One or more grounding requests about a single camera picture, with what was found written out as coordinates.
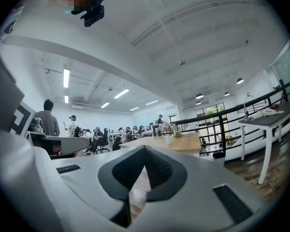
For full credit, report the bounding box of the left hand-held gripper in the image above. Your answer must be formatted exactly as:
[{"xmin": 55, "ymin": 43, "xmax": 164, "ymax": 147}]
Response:
[{"xmin": 0, "ymin": 44, "xmax": 90, "ymax": 158}]

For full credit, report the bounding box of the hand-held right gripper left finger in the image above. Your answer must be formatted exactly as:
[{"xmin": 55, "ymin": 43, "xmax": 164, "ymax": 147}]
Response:
[{"xmin": 52, "ymin": 145, "xmax": 146, "ymax": 228}]

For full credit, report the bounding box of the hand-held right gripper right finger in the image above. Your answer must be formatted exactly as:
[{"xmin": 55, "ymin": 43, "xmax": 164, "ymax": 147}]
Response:
[{"xmin": 137, "ymin": 145, "xmax": 269, "ymax": 232}]

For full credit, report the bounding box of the pink flowers bunch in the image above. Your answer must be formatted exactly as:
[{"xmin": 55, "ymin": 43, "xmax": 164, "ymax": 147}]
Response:
[{"xmin": 158, "ymin": 121, "xmax": 176, "ymax": 136}]

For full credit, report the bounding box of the black office chair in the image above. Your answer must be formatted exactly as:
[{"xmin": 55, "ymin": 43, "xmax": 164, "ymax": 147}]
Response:
[{"xmin": 100, "ymin": 128, "xmax": 111, "ymax": 154}]

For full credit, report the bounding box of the wooden table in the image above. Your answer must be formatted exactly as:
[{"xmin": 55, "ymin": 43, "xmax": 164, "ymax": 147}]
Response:
[{"xmin": 119, "ymin": 132, "xmax": 202, "ymax": 156}]

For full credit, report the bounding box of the black square stool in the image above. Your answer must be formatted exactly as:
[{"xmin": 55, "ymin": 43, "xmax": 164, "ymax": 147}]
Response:
[{"xmin": 212, "ymin": 151, "xmax": 226, "ymax": 167}]

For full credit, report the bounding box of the black metal railing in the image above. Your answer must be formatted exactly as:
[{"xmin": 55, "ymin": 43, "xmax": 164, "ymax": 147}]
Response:
[{"xmin": 151, "ymin": 75, "xmax": 290, "ymax": 156}]

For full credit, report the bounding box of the black-framed glass door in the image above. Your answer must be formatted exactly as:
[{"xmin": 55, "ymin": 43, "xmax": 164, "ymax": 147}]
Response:
[{"xmin": 195, "ymin": 102, "xmax": 227, "ymax": 142}]

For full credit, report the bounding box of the metal desk stand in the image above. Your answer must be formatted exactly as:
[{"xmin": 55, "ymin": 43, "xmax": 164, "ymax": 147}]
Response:
[{"xmin": 243, "ymin": 92, "xmax": 255, "ymax": 122}]

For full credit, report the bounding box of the white cloth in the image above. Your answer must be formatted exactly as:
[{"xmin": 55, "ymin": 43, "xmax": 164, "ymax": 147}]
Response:
[{"xmin": 252, "ymin": 107, "xmax": 285, "ymax": 117}]

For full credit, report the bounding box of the person's white shirt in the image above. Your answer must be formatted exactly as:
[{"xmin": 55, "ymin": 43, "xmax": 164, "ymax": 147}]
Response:
[{"xmin": 0, "ymin": 0, "xmax": 58, "ymax": 41}]

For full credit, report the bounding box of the black head-mounted camera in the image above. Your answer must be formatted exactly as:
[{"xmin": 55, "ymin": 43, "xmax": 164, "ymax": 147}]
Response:
[{"xmin": 80, "ymin": 4, "xmax": 105, "ymax": 28}]

